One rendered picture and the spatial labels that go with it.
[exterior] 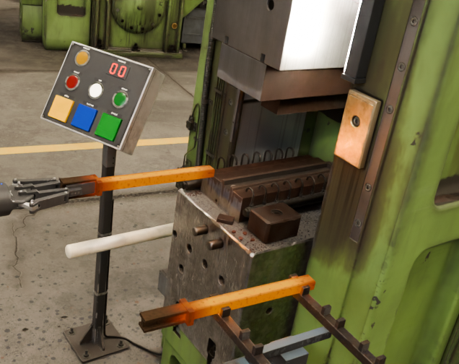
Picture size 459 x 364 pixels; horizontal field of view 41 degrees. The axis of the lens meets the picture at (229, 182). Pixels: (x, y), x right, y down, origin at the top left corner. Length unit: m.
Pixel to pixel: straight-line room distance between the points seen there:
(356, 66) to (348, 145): 0.19
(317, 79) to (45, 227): 2.05
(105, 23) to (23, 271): 3.79
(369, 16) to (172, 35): 5.24
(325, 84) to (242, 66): 0.24
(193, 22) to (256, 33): 5.43
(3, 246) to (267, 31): 2.05
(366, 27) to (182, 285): 0.96
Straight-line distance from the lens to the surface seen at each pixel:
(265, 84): 1.56
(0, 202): 1.40
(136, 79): 1.99
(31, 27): 6.66
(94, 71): 2.08
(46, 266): 3.07
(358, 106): 1.49
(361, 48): 1.46
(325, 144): 2.10
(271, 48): 1.53
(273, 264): 1.66
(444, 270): 1.90
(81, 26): 6.43
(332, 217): 1.63
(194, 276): 1.86
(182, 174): 1.60
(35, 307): 2.83
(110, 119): 1.99
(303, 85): 1.65
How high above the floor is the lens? 1.76
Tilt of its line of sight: 26 degrees down
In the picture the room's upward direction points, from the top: 9 degrees clockwise
